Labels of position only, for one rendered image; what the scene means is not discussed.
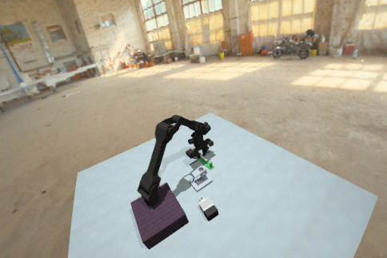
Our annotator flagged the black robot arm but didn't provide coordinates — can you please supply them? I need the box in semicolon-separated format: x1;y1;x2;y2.
138;115;211;209

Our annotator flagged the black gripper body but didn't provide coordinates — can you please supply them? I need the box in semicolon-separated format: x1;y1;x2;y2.
186;138;213;158

